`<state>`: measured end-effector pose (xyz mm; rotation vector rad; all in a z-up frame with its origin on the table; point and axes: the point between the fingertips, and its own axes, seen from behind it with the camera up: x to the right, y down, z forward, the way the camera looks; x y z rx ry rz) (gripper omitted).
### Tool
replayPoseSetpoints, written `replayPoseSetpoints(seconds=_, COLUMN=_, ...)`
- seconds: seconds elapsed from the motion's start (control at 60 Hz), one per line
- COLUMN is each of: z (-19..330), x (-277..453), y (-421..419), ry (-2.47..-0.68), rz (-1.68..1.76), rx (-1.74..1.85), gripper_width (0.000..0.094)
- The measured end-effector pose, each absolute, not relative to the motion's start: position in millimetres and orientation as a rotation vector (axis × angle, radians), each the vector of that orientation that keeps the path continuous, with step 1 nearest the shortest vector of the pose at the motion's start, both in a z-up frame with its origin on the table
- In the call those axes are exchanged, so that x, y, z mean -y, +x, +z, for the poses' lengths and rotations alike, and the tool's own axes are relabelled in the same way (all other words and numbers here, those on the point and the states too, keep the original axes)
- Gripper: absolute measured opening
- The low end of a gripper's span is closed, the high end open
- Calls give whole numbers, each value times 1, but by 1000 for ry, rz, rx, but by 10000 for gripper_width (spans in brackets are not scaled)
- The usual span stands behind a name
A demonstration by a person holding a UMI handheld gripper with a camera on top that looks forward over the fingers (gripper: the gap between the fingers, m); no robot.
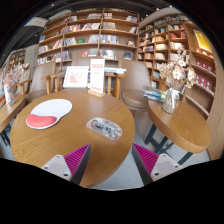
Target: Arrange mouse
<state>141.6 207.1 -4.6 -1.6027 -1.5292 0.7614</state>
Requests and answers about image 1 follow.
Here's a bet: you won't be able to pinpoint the vase with beige dried flowers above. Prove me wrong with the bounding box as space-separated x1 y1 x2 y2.
157 49 198 115

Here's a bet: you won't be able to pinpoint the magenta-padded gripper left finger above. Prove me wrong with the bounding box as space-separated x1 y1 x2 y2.
41 143 92 186

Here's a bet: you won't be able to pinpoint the vase with pink dried flowers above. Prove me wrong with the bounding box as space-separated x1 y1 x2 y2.
2 63 31 107

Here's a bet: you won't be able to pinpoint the curved wooden bookshelf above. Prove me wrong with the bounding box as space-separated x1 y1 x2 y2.
138 13 218 118

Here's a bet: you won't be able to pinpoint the white mouse pad red rest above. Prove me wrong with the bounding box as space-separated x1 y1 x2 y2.
25 98 73 130

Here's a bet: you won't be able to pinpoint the white red table sign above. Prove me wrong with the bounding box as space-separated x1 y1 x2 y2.
87 58 106 98

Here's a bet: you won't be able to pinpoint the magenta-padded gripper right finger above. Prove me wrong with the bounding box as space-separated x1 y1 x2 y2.
131 143 184 186

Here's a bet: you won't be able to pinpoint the colourful book stack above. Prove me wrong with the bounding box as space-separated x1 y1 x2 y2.
142 85 167 103

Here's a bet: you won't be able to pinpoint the transparent computer mouse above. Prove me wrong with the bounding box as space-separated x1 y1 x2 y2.
85 116 123 141

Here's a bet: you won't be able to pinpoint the round wooden side table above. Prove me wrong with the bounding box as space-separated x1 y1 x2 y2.
0 94 27 148
143 99 213 166

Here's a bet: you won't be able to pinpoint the pale flat book stack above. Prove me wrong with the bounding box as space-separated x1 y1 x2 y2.
104 66 128 75

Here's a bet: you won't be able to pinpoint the small distant wooden bookshelf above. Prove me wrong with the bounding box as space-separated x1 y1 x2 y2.
8 49 27 71

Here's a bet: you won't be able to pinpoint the wide wooden bookshelf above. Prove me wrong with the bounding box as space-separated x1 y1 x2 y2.
35 8 141 73

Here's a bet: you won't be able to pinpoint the white framed floral picture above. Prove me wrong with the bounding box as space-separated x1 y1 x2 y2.
62 65 90 90

